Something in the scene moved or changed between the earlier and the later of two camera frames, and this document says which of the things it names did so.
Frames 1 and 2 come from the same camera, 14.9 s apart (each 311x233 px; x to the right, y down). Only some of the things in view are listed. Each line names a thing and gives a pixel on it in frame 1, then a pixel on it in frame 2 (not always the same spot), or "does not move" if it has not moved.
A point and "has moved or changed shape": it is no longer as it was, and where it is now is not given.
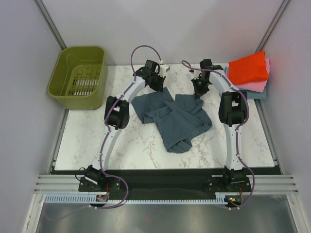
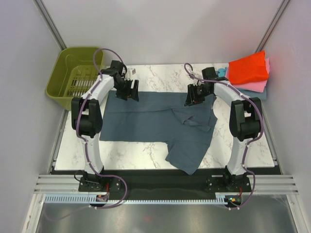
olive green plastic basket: [78, 80] does not move
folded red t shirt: [251, 68] does not move
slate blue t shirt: [178, 120] has moved or changed shape
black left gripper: [160, 87] -> [132, 92]
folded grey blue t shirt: [256, 95] does not move
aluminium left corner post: [50, 23] does not move
